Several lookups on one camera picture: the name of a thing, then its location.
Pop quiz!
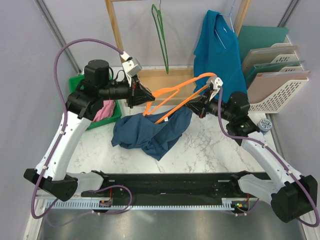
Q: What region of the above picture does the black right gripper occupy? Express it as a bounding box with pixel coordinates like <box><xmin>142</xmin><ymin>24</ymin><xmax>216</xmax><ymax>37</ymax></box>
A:
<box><xmin>184</xmin><ymin>88</ymin><xmax>235</xmax><ymax>122</ymax></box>

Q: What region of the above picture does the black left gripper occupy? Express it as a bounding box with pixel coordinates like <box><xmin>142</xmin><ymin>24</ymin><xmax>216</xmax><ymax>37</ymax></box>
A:
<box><xmin>99</xmin><ymin>73</ymin><xmax>155</xmax><ymax>109</ymax></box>

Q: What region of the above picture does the orange plastic hanger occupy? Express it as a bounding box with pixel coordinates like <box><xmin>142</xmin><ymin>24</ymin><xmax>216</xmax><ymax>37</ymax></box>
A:
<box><xmin>138</xmin><ymin>68</ymin><xmax>218</xmax><ymax>124</ymax></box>

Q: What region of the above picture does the dark blue t-shirt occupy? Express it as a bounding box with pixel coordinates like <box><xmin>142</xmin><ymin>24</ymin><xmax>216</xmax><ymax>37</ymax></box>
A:
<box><xmin>111</xmin><ymin>106</ymin><xmax>193</xmax><ymax>161</ymax></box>

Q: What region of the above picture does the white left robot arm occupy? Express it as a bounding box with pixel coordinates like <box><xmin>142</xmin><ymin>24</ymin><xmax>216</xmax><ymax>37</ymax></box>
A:
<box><xmin>23</xmin><ymin>57</ymin><xmax>155</xmax><ymax>202</ymax></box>

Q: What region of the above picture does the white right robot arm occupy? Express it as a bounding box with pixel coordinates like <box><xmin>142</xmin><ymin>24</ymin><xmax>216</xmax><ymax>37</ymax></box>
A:
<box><xmin>186</xmin><ymin>91</ymin><xmax>320</xmax><ymax>228</ymax></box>

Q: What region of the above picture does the teal t-shirt on rack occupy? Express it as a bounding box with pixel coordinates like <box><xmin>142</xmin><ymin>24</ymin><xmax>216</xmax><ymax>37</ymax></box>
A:
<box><xmin>193</xmin><ymin>10</ymin><xmax>247</xmax><ymax>103</ymax></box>

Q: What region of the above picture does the green plastic hanger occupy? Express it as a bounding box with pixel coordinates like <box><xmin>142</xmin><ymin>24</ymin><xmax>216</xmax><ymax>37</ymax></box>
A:
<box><xmin>151</xmin><ymin>1</ymin><xmax>169</xmax><ymax>75</ymax></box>

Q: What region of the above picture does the green plastic tray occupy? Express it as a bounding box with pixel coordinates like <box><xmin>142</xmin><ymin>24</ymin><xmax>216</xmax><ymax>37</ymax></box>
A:
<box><xmin>68</xmin><ymin>74</ymin><xmax>123</xmax><ymax>131</ymax></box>

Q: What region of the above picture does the pink cloth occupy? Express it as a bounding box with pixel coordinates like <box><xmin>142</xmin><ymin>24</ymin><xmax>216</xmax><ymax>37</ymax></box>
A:
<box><xmin>93</xmin><ymin>100</ymin><xmax>116</xmax><ymax>122</ymax></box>

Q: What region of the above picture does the pink folder front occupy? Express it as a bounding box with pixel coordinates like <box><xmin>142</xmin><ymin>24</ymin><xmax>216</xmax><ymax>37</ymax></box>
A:
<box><xmin>247</xmin><ymin>70</ymin><xmax>311</xmax><ymax>104</ymax></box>

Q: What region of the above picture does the round blue patterned tin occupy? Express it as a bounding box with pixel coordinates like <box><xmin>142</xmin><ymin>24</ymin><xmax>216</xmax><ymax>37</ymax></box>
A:
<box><xmin>257</xmin><ymin>118</ymin><xmax>273</xmax><ymax>135</ymax></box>

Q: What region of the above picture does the white perforated file organizer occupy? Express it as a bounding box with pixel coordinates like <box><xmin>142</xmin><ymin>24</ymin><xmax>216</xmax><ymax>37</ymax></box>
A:
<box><xmin>243</xmin><ymin>43</ymin><xmax>309</xmax><ymax>114</ymax></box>

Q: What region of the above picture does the beige folder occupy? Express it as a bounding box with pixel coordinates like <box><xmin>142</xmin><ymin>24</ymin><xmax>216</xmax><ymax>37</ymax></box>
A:
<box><xmin>241</xmin><ymin>45</ymin><xmax>298</xmax><ymax>74</ymax></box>

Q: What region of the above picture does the wooden clothes rack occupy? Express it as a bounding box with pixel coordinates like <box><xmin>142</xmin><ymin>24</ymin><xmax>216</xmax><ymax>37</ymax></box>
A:
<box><xmin>104</xmin><ymin>0</ymin><xmax>252</xmax><ymax>107</ymax></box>

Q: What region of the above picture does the teal folder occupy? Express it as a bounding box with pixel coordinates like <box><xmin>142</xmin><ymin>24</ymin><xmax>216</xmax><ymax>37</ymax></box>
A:
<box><xmin>238</xmin><ymin>25</ymin><xmax>289</xmax><ymax>61</ymax></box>

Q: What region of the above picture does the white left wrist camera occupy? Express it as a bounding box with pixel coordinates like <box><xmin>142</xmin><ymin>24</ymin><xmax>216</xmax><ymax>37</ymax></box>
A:
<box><xmin>122</xmin><ymin>57</ymin><xmax>142</xmax><ymax>77</ymax></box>

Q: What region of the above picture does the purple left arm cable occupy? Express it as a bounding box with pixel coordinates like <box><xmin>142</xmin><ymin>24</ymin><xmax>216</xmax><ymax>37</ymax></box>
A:
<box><xmin>30</xmin><ymin>38</ymin><xmax>130</xmax><ymax>227</ymax></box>

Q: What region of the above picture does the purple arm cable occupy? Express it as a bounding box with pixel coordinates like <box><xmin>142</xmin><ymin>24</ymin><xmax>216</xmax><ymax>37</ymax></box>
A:
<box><xmin>216</xmin><ymin>84</ymin><xmax>320</xmax><ymax>228</ymax></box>
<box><xmin>30</xmin><ymin>38</ymin><xmax>130</xmax><ymax>227</ymax></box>

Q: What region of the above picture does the light blue wire hanger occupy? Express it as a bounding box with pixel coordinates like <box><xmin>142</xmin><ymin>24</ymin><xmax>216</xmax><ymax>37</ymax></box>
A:
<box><xmin>214</xmin><ymin>0</ymin><xmax>236</xmax><ymax>49</ymax></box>

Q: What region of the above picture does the aluminium frame post left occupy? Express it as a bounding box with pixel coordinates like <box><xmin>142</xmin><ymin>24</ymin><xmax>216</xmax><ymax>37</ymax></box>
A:
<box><xmin>35</xmin><ymin>0</ymin><xmax>81</xmax><ymax>74</ymax></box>

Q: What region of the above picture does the aluminium frame post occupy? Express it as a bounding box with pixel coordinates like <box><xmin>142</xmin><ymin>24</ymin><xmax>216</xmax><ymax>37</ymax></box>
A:
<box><xmin>35</xmin><ymin>0</ymin><xmax>81</xmax><ymax>74</ymax></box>
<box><xmin>277</xmin><ymin>0</ymin><xmax>300</xmax><ymax>28</ymax></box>

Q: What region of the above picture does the white slotted cable duct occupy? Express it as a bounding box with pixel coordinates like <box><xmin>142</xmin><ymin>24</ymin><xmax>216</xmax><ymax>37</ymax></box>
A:
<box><xmin>45</xmin><ymin>198</ymin><xmax>243</xmax><ymax>211</ymax></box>

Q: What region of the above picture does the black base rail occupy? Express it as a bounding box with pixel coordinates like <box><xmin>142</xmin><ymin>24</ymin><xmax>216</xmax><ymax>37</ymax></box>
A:
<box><xmin>80</xmin><ymin>172</ymin><xmax>255</xmax><ymax>205</ymax></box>

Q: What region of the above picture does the aluminium frame post right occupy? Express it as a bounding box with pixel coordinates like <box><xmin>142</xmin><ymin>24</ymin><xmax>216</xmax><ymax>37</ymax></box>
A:
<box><xmin>277</xmin><ymin>0</ymin><xmax>300</xmax><ymax>28</ymax></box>

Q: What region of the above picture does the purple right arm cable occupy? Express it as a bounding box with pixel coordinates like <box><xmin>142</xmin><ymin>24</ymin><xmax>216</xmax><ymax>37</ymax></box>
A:
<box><xmin>216</xmin><ymin>84</ymin><xmax>320</xmax><ymax>228</ymax></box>

